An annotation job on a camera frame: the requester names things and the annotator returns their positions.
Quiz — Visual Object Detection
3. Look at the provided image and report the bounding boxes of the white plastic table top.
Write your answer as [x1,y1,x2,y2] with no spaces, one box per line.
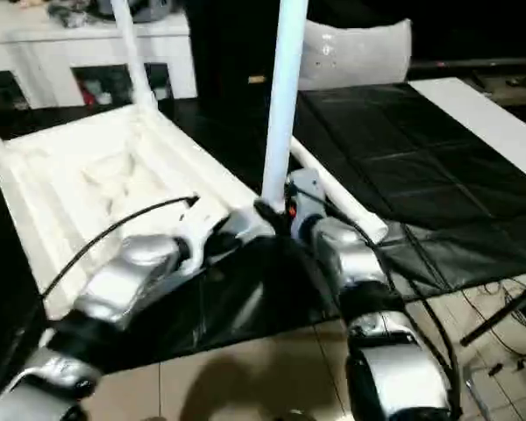
[0,103,278,322]

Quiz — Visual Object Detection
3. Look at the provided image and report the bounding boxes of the black work mat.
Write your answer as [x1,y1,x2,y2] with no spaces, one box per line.
[0,81,526,387]

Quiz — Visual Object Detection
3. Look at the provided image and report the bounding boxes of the grey cushion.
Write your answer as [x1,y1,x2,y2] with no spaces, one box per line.
[297,18,414,92]

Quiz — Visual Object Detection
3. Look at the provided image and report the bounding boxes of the white flat board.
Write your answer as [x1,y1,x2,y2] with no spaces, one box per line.
[409,77,526,194]

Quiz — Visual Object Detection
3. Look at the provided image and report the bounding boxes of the grey helmet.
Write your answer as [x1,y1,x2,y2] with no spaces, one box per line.
[126,0,177,23]

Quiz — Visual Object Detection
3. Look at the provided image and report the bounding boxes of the white glass-door cabinet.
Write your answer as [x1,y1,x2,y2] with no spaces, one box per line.
[0,0,198,111]

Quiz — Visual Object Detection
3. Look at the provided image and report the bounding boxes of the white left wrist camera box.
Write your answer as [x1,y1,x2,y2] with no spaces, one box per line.
[174,201,234,275]

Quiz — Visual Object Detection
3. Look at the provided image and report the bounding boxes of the black metal frame bar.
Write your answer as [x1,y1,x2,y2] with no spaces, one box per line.
[459,280,526,347]

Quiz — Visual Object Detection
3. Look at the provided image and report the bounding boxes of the dark tangled cable bundle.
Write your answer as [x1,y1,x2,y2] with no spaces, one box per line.
[50,0,94,30]

